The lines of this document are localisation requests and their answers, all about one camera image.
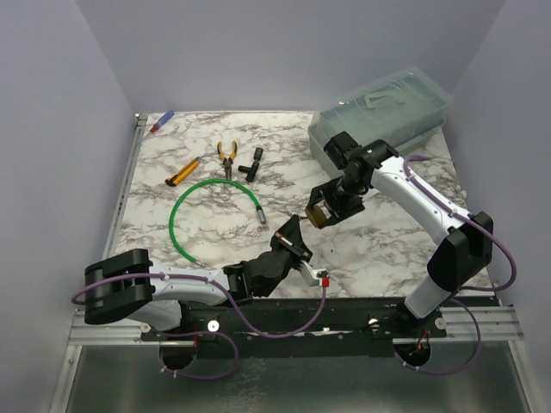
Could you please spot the blue red screwdriver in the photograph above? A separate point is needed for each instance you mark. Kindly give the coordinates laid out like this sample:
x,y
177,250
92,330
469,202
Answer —
x,y
161,121

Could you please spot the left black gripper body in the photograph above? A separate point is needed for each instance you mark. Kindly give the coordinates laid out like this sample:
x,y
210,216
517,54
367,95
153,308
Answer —
x,y
290,256

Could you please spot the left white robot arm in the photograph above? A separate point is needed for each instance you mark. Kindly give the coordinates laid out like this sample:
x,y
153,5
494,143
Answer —
x,y
131,285

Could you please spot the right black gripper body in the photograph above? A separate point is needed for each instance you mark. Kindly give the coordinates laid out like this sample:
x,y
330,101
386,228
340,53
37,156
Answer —
x,y
350,192

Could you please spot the translucent green plastic toolbox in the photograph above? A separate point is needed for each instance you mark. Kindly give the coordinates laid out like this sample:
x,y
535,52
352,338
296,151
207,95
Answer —
x,y
403,108

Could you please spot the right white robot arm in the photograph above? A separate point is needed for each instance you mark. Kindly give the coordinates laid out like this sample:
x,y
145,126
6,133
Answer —
x,y
463,246

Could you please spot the yellow handled pliers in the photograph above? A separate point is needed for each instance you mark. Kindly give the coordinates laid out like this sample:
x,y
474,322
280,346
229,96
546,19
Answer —
x,y
227,160

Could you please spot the green cable lock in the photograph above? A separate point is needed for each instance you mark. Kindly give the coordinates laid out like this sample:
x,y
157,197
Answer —
x,y
171,224

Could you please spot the aluminium frame rail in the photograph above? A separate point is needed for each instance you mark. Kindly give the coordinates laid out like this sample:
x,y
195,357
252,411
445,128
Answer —
x,y
114,216

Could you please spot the brass padlock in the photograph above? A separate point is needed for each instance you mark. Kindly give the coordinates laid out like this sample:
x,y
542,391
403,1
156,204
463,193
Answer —
x,y
316,216

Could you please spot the black T-shaped tool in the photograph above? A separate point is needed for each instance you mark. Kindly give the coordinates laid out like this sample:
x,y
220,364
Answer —
x,y
251,171

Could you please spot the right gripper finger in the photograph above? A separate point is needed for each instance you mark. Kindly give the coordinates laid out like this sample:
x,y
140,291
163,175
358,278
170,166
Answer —
x,y
340,212
316,199

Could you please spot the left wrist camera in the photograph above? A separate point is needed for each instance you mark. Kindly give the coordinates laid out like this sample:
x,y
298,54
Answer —
x,y
314,277

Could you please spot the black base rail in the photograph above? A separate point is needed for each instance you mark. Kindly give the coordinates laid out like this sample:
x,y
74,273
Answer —
x,y
302,328

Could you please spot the yellow utility knife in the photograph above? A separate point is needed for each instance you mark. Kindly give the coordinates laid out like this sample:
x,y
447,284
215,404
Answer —
x,y
183,173

